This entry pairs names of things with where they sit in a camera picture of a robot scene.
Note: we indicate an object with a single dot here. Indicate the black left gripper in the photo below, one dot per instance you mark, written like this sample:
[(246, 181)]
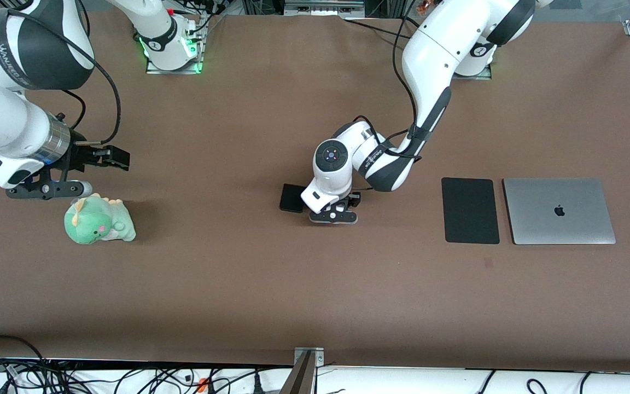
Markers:
[(354, 200)]

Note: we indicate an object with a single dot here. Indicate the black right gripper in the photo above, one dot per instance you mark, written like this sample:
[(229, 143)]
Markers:
[(81, 154)]

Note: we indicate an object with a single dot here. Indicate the black phone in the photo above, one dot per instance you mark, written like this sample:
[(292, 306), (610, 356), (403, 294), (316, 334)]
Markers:
[(290, 198)]

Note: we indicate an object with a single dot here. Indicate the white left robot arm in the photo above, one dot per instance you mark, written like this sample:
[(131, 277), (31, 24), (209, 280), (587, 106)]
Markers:
[(435, 49)]

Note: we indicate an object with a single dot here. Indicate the black mouse pad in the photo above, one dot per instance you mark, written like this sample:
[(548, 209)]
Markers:
[(470, 210)]

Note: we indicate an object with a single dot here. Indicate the green dinosaur plush toy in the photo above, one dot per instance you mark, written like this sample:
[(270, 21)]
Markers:
[(96, 221)]

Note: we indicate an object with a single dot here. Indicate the grey metal box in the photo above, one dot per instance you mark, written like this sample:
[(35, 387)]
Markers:
[(323, 7)]

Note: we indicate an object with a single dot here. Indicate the silver laptop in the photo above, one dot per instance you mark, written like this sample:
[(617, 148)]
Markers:
[(558, 210)]

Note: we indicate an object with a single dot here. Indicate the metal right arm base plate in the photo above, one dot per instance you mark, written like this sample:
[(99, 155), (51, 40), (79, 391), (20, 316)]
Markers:
[(152, 70)]

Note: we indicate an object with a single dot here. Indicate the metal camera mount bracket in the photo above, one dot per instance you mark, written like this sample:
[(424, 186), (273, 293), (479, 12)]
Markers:
[(303, 372)]

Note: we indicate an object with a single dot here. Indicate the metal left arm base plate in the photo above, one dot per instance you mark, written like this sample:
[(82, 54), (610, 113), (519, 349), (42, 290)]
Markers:
[(482, 75)]

